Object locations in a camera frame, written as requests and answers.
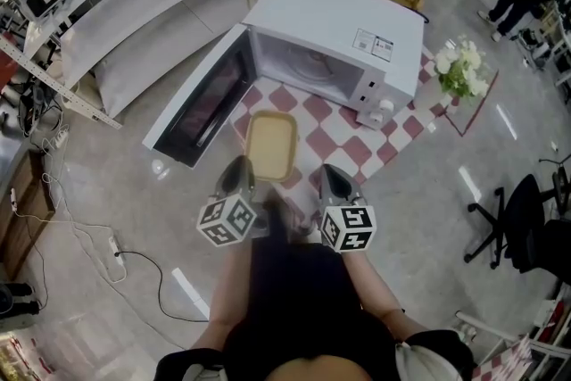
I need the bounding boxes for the white metal shelving rack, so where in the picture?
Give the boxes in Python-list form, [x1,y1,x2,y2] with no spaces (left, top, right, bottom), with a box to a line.
[0,0,325,130]

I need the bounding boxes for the white microwave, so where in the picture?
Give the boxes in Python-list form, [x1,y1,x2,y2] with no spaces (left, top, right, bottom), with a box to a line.
[141,0,426,169]

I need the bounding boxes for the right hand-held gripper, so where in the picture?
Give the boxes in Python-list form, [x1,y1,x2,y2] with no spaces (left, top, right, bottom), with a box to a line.
[319,163,378,254]

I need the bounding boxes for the person's left forearm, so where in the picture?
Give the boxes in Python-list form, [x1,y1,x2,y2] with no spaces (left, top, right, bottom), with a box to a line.
[191,243,255,349]

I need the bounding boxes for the black office chair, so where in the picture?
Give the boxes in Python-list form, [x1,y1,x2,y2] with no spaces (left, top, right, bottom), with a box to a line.
[517,218,571,277]
[463,173,548,271]

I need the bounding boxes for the black cable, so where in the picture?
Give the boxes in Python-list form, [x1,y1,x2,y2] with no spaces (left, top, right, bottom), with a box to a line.
[116,250,211,322]

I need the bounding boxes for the person's right forearm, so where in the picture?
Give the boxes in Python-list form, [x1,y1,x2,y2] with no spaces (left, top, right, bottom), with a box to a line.
[343,252,407,343]

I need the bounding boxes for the person's black clothed body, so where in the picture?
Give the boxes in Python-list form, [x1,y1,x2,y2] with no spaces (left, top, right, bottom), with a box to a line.
[153,236,476,381]

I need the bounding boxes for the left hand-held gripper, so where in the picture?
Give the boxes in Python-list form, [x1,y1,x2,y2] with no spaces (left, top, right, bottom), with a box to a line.
[196,156,259,247]

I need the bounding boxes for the brown wooden cabinet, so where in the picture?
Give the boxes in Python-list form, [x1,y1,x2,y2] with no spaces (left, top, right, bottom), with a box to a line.
[0,149,57,280]

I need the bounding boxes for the white cable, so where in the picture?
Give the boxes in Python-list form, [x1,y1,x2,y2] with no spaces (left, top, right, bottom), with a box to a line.
[8,137,188,349]

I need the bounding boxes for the beige rectangular tray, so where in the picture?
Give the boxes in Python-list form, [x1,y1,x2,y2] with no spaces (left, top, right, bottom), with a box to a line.
[243,110,299,183]

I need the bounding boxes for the white flower bouquet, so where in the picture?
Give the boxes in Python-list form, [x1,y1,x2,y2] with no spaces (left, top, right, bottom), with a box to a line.
[433,38,492,99]

